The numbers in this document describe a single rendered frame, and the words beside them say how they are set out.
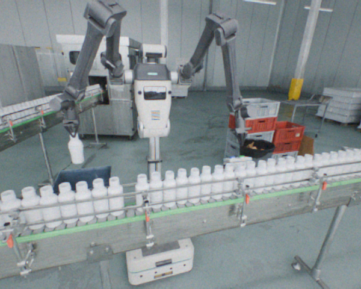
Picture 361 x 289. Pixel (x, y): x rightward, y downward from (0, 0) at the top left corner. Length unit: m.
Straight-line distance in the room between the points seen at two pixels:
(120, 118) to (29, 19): 9.43
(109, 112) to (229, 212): 3.86
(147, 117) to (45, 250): 0.87
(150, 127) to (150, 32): 11.75
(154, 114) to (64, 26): 11.78
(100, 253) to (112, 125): 3.82
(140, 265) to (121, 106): 3.37
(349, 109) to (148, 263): 7.05
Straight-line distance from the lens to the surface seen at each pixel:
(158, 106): 1.39
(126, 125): 4.59
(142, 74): 1.43
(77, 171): 1.52
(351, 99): 7.75
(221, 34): 1.04
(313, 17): 11.18
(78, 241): 1.00
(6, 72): 6.92
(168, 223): 1.00
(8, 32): 13.54
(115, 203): 0.92
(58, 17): 13.09
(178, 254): 1.80
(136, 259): 1.76
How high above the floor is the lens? 1.61
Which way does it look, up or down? 23 degrees down
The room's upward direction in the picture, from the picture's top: 2 degrees clockwise
